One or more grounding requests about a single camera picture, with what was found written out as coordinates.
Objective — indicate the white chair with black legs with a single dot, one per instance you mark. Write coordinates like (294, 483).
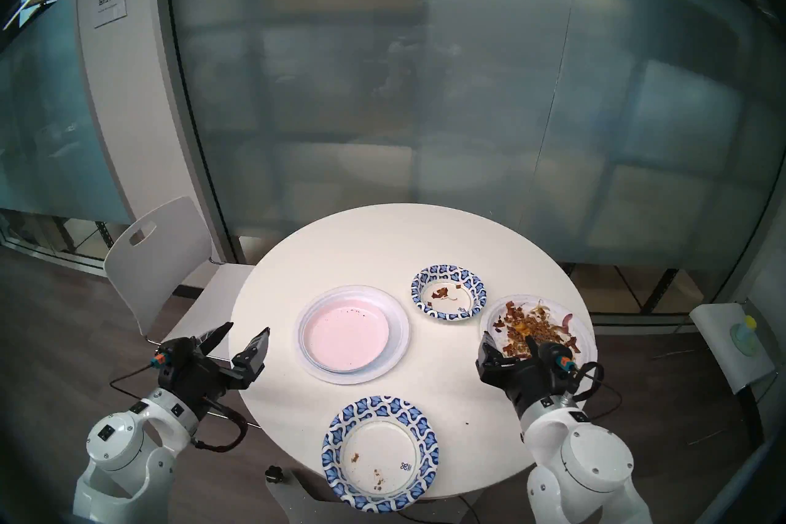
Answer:
(731, 351)

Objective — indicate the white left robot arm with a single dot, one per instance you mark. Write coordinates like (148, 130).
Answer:
(120, 443)

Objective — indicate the small blue patterned paper bowl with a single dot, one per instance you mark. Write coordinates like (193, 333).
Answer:
(424, 289)

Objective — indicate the plain white paper plate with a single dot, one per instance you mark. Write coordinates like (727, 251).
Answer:
(399, 338)

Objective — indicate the pink plate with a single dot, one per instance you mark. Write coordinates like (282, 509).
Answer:
(347, 338)

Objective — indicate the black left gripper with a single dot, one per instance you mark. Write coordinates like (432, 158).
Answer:
(193, 378)

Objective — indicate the few brown food scraps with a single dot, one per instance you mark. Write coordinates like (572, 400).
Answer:
(440, 292)

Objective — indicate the large blue patterned paper plate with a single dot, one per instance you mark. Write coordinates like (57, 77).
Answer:
(381, 452)

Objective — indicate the white paper plate with leftovers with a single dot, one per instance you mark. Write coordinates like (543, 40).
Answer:
(586, 338)

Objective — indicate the brown orange food scraps pile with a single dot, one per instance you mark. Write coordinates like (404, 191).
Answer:
(528, 323)

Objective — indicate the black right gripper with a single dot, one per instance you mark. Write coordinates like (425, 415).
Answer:
(540, 384)

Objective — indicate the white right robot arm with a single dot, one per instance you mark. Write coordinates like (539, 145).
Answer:
(583, 461)

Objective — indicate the green bottle with yellow cap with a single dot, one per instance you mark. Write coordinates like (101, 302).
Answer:
(745, 335)

